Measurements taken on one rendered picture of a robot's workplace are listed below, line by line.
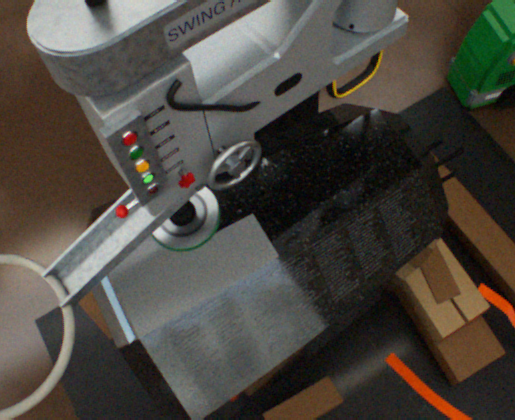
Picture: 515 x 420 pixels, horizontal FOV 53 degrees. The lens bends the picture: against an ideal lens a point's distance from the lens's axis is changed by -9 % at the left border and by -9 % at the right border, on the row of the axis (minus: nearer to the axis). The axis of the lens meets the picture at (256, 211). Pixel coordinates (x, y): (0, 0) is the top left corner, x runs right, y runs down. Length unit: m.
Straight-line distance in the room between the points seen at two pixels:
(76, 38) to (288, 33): 0.49
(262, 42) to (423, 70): 2.00
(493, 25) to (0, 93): 2.73
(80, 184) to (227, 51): 1.78
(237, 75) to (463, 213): 1.62
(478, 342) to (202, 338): 1.23
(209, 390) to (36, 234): 1.46
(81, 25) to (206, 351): 1.03
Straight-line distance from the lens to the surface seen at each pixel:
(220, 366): 1.68
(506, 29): 2.75
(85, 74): 0.95
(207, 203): 1.65
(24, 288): 2.79
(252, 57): 1.23
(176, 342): 1.61
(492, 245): 2.57
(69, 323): 1.55
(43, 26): 0.99
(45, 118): 3.23
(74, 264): 1.61
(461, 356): 2.36
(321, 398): 2.24
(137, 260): 1.66
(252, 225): 1.64
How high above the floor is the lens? 2.36
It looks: 64 degrees down
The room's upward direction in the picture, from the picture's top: 9 degrees counter-clockwise
